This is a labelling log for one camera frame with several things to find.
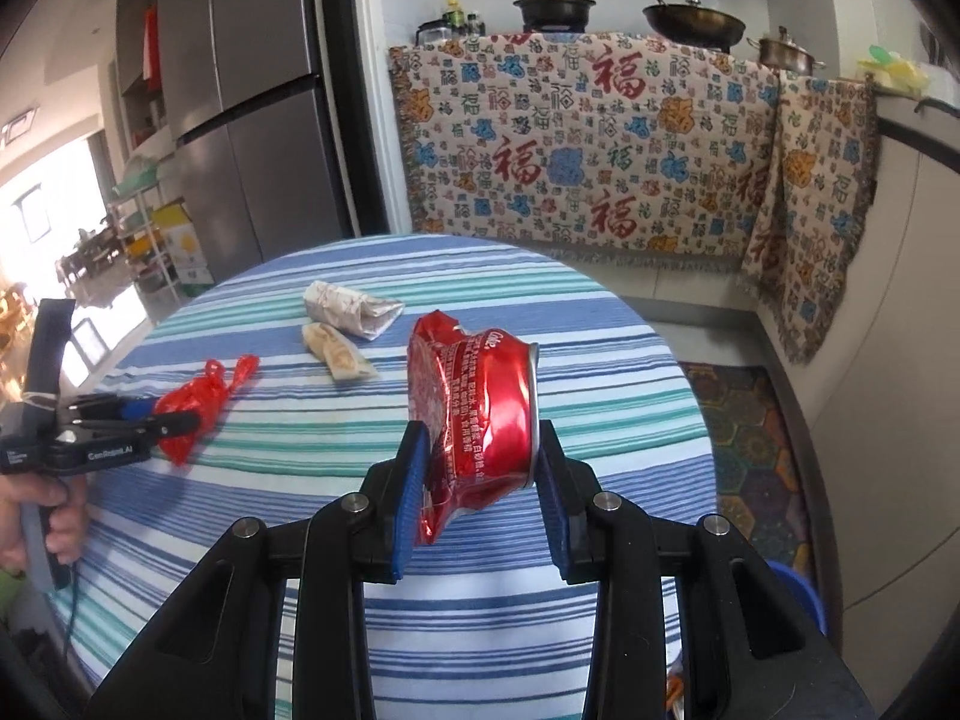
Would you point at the small printed blanket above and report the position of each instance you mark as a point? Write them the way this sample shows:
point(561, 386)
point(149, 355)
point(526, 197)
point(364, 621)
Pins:
point(817, 202)

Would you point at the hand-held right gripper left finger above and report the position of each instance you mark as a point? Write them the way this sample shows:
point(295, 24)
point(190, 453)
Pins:
point(409, 510)

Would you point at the grey shelf unit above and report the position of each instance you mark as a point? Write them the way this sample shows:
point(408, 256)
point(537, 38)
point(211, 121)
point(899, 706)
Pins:
point(139, 52)

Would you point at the yellow white carton box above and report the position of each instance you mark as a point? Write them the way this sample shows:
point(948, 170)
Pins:
point(184, 247)

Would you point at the grey refrigerator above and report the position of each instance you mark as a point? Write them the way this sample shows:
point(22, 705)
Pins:
point(247, 90)

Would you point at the yellow green kitchen items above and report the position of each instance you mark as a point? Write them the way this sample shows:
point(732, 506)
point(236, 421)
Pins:
point(892, 71)

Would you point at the red plastic wrapper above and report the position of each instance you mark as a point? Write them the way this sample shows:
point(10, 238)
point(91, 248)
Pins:
point(199, 394)

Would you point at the white storage rack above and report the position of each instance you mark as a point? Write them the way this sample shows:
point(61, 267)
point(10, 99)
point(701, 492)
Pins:
point(142, 240)

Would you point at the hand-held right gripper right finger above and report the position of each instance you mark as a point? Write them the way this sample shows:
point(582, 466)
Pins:
point(551, 502)

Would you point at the crushed red can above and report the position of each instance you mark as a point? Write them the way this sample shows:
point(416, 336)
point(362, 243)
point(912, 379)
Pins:
point(472, 420)

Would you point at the condiment bottle rack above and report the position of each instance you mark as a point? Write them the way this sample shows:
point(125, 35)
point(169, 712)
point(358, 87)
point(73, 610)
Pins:
point(450, 26)

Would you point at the round striped-cloth table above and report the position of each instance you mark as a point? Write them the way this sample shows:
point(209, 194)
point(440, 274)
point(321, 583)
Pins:
point(300, 420)

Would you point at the person's left hand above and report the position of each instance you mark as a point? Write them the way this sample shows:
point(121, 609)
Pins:
point(30, 517)

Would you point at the blue plastic basket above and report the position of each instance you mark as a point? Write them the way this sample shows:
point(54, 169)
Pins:
point(802, 592)

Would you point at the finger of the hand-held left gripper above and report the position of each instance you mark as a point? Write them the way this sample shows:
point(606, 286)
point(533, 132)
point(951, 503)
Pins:
point(172, 425)
point(112, 407)

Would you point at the large printed blanket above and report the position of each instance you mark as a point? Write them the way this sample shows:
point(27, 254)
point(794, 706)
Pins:
point(585, 165)

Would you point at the white lower cabinet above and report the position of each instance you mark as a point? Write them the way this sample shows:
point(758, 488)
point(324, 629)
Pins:
point(885, 390)

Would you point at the steel pot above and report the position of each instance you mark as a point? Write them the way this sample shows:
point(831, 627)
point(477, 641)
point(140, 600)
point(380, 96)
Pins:
point(784, 52)

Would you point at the beige paper bag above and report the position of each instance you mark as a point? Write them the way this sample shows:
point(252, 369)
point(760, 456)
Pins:
point(349, 307)

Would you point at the small yellow snack packet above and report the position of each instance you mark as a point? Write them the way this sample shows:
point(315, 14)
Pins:
point(337, 352)

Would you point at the black clay pot red lid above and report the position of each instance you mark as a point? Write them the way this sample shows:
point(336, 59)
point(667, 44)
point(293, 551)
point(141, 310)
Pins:
point(555, 11)

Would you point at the wok with glass lid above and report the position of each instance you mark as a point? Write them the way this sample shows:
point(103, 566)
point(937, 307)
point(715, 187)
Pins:
point(697, 22)

